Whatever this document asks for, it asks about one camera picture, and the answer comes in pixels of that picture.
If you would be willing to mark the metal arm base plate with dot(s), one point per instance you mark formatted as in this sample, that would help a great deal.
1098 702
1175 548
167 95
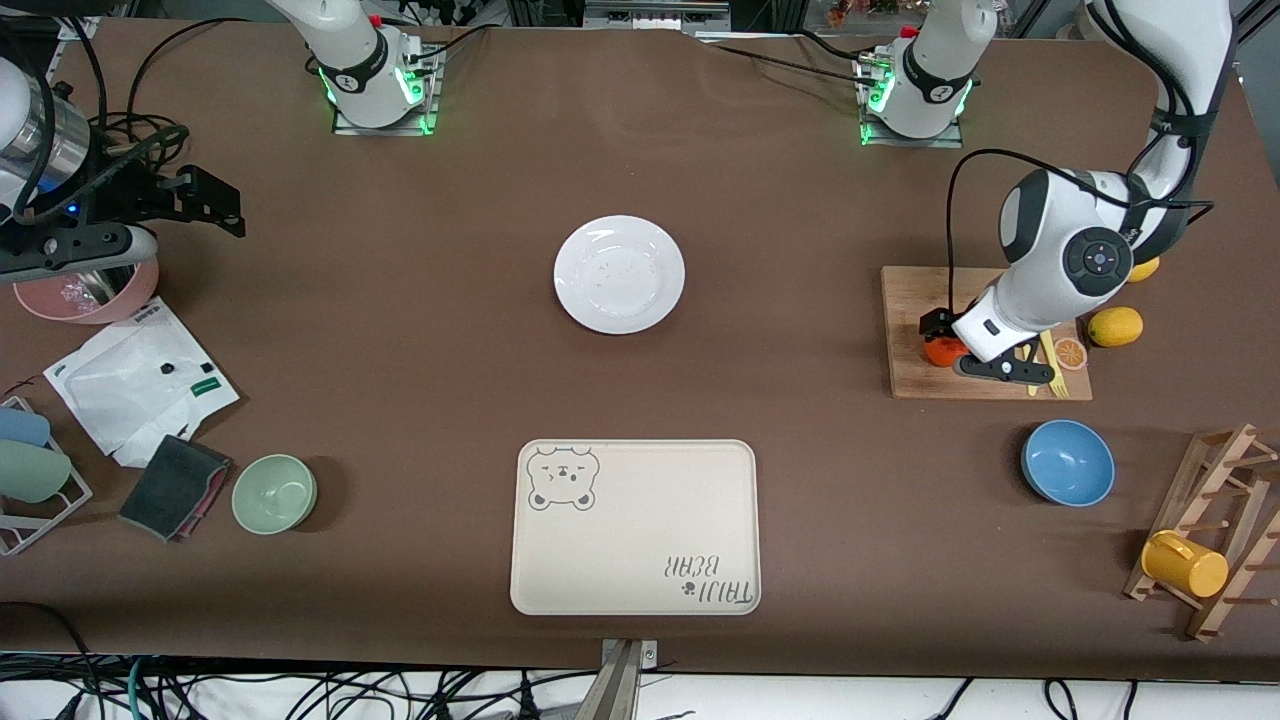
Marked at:
915 142
425 110

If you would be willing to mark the light blue cup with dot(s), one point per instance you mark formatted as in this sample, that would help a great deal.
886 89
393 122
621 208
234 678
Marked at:
22 427

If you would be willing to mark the white plastic bag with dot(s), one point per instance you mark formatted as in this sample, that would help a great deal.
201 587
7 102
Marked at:
130 390

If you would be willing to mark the green bowl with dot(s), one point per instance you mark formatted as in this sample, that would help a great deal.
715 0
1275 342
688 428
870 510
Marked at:
274 494

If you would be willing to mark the dark grey folded cloth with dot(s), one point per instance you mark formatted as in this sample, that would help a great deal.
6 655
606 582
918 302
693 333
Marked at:
172 487

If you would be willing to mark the metal table corner bracket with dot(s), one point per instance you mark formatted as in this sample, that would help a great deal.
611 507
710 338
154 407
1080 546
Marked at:
78 27

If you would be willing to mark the metal scoop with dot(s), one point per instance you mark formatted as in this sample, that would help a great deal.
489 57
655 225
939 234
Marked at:
100 282

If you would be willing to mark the toy orange slice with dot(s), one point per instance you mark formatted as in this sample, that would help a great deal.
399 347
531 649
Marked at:
1071 353

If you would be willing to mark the pink bowl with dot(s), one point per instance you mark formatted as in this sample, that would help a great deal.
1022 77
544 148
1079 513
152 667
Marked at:
40 300

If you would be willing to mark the yellow mug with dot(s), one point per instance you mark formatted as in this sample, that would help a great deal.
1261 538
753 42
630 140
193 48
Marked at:
1185 565

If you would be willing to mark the wooden cutting board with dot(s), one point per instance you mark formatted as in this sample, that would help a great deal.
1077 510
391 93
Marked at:
905 300

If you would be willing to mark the pale green cup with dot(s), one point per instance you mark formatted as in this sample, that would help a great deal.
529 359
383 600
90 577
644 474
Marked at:
30 472

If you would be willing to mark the yellow plastic fork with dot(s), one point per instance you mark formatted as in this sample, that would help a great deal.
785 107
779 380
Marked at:
1052 372

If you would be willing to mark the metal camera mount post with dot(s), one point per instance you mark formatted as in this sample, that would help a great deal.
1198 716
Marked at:
622 685

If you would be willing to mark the orange tangerine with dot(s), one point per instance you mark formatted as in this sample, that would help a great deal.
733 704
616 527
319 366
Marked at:
942 352

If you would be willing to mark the blue bowl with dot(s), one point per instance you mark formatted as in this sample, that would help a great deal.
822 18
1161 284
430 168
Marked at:
1068 463

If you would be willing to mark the aluminium frame profile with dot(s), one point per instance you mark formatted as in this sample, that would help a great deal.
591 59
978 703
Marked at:
655 15

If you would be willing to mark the yellow plastic knife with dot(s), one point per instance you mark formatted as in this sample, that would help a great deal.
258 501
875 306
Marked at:
1033 388

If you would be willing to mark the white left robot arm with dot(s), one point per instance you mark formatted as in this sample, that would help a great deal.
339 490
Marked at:
1060 230

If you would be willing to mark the white round plate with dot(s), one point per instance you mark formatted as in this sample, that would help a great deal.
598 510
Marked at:
619 274

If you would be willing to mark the wooden mug rack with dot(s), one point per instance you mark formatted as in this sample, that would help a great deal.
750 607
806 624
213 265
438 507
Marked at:
1215 520

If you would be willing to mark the yellow lemon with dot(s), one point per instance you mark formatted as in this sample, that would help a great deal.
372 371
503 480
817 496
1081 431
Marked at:
1146 268
1115 327

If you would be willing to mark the cream bear print tray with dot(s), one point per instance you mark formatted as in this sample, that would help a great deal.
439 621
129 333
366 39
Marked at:
635 528

